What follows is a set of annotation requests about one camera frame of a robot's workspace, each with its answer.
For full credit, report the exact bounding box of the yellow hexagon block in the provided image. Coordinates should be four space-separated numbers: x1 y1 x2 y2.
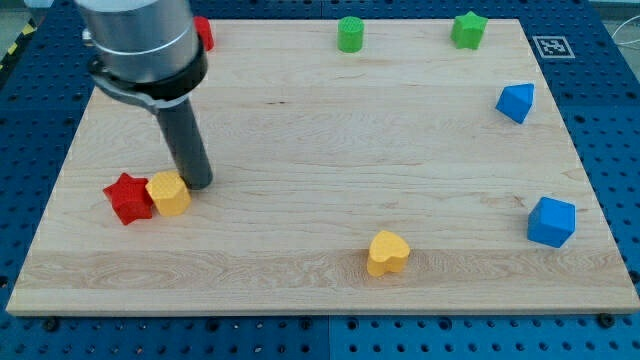
145 171 191 217

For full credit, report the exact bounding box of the red star block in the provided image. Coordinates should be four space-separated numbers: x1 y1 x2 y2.
103 173 153 225

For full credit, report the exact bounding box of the red block behind arm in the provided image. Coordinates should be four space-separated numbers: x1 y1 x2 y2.
193 16 215 51

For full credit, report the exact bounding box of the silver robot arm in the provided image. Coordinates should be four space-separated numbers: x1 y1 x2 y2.
76 0 208 107

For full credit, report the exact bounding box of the green star block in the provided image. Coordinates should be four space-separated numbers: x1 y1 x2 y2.
450 11 488 50

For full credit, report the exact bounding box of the wooden board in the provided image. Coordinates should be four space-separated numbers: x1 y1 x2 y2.
7 19 639 316

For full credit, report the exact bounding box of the yellow heart block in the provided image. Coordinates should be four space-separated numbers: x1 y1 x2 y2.
366 230 411 277

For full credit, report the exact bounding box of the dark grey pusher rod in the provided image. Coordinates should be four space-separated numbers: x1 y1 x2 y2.
156 97 214 190

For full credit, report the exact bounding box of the green cylinder block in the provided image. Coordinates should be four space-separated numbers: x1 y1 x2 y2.
337 16 364 53

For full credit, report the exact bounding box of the blue pentagon block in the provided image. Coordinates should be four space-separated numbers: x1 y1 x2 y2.
495 83 535 124

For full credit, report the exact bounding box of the blue cube block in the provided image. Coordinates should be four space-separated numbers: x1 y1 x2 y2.
527 197 576 248

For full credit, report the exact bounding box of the white fiducial marker tag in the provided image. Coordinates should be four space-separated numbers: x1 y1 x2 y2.
532 35 575 59

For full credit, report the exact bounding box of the white cable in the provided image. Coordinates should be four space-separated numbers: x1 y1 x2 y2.
610 14 640 51

